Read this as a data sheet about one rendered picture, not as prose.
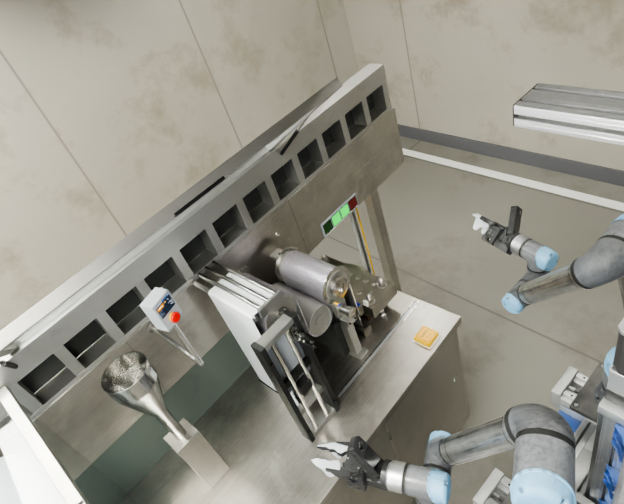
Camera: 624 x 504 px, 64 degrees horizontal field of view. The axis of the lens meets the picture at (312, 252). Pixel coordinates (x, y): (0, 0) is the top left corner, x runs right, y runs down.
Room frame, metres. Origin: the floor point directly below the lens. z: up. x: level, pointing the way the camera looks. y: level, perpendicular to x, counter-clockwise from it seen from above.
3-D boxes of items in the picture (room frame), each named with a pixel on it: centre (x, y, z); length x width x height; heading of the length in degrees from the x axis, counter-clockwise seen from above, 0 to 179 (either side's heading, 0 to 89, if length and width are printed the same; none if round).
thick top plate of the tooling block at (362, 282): (1.56, -0.10, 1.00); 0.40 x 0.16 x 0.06; 34
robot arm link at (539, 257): (1.15, -0.73, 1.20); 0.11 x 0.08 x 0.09; 17
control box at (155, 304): (1.04, 0.43, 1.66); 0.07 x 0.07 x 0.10; 50
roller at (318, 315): (1.36, 0.13, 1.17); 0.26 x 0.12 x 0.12; 34
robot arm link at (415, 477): (0.56, -0.06, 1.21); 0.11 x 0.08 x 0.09; 55
